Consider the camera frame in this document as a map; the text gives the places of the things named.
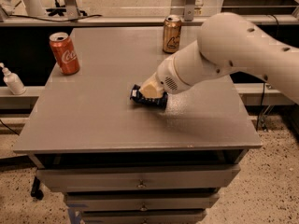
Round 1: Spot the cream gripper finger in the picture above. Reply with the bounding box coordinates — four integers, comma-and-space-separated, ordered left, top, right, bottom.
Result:
139, 73, 164, 99

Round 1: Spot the blue rxbar blueberry wrapper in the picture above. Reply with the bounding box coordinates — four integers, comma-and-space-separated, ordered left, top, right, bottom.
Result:
130, 84, 168, 109

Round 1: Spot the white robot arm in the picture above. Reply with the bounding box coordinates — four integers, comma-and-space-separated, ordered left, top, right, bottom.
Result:
139, 13, 299, 104

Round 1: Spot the gold soda can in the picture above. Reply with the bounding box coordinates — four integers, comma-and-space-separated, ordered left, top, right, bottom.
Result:
163, 15, 182, 53

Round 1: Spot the red coke can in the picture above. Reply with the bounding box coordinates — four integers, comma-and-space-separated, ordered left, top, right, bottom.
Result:
50, 32, 80, 75

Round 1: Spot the grey drawer cabinet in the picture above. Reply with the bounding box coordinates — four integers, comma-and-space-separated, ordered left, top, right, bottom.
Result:
12, 26, 263, 224

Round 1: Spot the top grey drawer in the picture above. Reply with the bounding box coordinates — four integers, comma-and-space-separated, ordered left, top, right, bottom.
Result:
36, 164, 240, 192

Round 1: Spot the grey drawer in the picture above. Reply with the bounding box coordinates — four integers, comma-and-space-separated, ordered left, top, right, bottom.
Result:
82, 210, 206, 224
65, 192, 219, 211
36, 164, 240, 192

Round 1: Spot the middle grey drawer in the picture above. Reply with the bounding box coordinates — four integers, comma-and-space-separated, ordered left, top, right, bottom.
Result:
65, 192, 219, 211

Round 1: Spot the bottom grey drawer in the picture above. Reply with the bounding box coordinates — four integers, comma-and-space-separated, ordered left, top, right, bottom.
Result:
82, 210, 206, 224

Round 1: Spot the white pump bottle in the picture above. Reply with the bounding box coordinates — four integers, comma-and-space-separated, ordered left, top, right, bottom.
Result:
0, 63, 26, 95

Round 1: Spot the black cabinet caster wheel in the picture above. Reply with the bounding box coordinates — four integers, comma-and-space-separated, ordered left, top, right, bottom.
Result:
30, 177, 44, 200

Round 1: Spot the grey metal rail frame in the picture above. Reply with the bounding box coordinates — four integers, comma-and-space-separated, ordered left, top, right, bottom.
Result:
0, 0, 299, 26

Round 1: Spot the black cable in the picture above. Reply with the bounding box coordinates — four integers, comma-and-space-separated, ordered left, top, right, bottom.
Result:
8, 13, 104, 23

